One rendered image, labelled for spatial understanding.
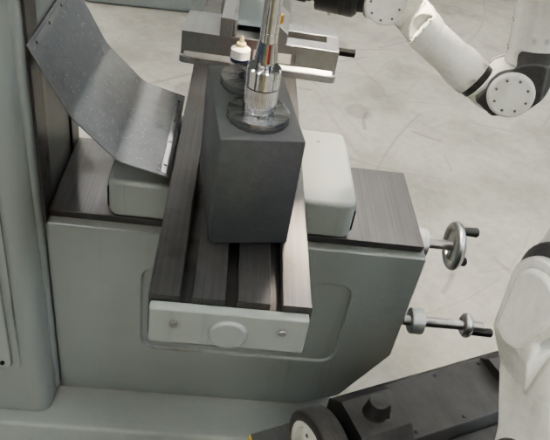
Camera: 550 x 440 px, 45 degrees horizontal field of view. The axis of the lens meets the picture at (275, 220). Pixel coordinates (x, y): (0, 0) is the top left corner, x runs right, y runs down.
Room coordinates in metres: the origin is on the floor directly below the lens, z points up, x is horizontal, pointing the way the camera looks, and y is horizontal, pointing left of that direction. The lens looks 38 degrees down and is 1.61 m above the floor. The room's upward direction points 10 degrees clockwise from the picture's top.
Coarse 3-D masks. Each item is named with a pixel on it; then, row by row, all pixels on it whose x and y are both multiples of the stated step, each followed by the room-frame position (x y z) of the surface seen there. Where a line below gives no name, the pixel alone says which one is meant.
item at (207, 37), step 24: (192, 24) 1.38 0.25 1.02; (216, 24) 1.40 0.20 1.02; (240, 24) 1.43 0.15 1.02; (192, 48) 1.35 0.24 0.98; (216, 48) 1.35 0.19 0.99; (288, 48) 1.36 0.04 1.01; (312, 48) 1.36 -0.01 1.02; (336, 48) 1.39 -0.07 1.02; (288, 72) 1.35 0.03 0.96; (312, 72) 1.36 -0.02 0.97
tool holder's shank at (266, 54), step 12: (276, 0) 0.81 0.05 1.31; (264, 12) 0.82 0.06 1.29; (276, 12) 0.81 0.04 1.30; (264, 24) 0.82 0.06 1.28; (276, 24) 0.82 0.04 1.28; (264, 36) 0.81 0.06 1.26; (276, 36) 0.82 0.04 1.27; (264, 48) 0.81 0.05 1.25; (276, 48) 0.82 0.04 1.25; (264, 60) 0.81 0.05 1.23; (276, 60) 0.82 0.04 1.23
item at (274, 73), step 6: (252, 60) 0.83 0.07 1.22; (252, 66) 0.82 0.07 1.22; (276, 66) 0.83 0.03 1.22; (252, 72) 0.81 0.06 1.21; (258, 72) 0.80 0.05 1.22; (264, 72) 0.80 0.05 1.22; (270, 72) 0.81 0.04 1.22; (276, 72) 0.81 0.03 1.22; (258, 78) 0.80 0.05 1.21; (264, 78) 0.80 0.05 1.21; (270, 78) 0.80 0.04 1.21; (276, 78) 0.81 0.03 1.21
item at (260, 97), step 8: (248, 80) 0.81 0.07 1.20; (256, 80) 0.80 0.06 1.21; (264, 80) 0.80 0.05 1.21; (272, 80) 0.81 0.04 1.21; (248, 88) 0.81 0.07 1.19; (256, 88) 0.80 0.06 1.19; (264, 88) 0.80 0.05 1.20; (272, 88) 0.81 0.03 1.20; (248, 96) 0.81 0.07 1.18; (256, 96) 0.80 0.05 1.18; (264, 96) 0.80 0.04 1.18; (272, 96) 0.81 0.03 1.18; (248, 104) 0.81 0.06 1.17; (256, 104) 0.80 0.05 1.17; (264, 104) 0.80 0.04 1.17; (272, 104) 0.81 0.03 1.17; (248, 112) 0.81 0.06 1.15; (256, 112) 0.80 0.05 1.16; (264, 112) 0.80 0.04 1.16; (272, 112) 0.81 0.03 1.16
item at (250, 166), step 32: (224, 96) 0.87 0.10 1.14; (288, 96) 0.90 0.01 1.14; (224, 128) 0.78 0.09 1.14; (256, 128) 0.78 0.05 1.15; (288, 128) 0.81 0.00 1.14; (224, 160) 0.75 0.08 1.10; (256, 160) 0.76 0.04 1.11; (288, 160) 0.78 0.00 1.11; (224, 192) 0.75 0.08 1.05; (256, 192) 0.77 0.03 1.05; (288, 192) 0.78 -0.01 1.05; (224, 224) 0.76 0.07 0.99; (256, 224) 0.77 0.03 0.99; (288, 224) 0.78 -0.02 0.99
